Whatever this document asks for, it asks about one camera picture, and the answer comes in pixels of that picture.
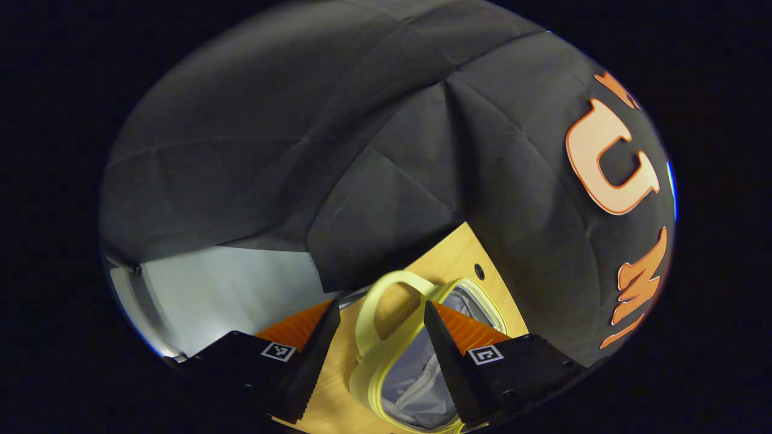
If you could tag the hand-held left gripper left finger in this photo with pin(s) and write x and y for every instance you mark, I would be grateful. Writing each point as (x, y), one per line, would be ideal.
(313, 355)

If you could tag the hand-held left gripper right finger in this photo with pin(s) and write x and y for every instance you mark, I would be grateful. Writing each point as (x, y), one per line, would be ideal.
(452, 367)

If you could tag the pale yellow suitcase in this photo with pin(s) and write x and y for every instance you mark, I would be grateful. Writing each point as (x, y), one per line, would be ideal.
(410, 374)

